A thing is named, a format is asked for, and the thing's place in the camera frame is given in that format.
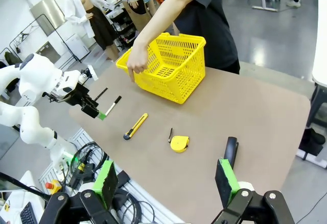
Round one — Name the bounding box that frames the black cable bundle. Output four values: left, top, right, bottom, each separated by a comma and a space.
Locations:
61, 141, 108, 188

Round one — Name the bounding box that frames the yellow plastic shopping basket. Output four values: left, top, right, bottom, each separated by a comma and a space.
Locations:
115, 32, 207, 105

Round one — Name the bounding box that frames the coiled black cable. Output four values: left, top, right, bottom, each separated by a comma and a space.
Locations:
112, 190, 156, 224

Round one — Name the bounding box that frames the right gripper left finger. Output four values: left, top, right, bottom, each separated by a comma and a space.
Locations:
38, 159, 121, 224

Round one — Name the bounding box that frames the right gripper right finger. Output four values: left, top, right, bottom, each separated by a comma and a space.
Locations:
212, 158, 294, 224

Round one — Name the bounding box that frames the black backpack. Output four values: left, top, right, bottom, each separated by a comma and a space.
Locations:
297, 128, 327, 156

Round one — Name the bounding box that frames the person's right hand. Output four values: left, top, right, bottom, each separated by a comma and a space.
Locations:
126, 45, 150, 84

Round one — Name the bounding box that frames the black pen yellow tip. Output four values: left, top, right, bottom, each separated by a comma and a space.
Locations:
94, 87, 109, 102

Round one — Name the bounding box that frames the black stapler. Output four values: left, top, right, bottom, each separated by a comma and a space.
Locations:
223, 136, 240, 170

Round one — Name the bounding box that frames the yellow emergency stop button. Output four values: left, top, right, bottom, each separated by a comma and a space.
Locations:
45, 179, 62, 195

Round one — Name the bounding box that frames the yellow tape measure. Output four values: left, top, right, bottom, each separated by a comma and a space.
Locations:
168, 128, 190, 154

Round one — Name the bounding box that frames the black clothes rack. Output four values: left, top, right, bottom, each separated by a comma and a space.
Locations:
9, 13, 82, 64

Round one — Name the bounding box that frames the person's right forearm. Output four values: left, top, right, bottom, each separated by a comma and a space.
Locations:
132, 9, 171, 49

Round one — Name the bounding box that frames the black power adapter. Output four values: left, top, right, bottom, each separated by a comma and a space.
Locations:
116, 170, 132, 188

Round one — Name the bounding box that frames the mannequin with white shirt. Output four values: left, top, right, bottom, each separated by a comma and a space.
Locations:
62, 0, 121, 63

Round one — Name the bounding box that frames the large white table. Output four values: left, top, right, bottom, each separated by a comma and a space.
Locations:
305, 0, 327, 130

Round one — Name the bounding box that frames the thick black cable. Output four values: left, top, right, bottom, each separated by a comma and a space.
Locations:
0, 172, 53, 201

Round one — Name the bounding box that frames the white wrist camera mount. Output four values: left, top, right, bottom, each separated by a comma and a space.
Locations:
78, 65, 98, 84

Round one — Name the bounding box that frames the person in dark t-shirt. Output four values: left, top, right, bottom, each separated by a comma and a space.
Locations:
153, 0, 241, 76

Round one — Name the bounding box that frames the silver metal panel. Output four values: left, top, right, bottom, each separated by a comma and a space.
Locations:
30, 0, 66, 36

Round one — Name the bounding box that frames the white marker black cap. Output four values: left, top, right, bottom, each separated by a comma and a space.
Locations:
104, 95, 122, 117

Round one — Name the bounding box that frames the black keyboard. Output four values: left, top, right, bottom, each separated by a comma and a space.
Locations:
19, 202, 38, 224

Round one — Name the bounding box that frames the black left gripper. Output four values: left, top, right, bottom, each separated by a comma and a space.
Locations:
63, 83, 107, 121

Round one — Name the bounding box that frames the yellow utility knife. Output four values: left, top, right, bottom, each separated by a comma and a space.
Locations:
123, 113, 149, 141

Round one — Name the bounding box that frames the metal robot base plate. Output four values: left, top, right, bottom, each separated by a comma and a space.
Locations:
38, 127, 186, 224

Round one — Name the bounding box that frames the mannequin with brown apron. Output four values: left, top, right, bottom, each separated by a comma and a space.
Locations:
112, 0, 154, 32

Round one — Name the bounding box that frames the white box cabinet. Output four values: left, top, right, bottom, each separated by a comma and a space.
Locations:
62, 34, 90, 60

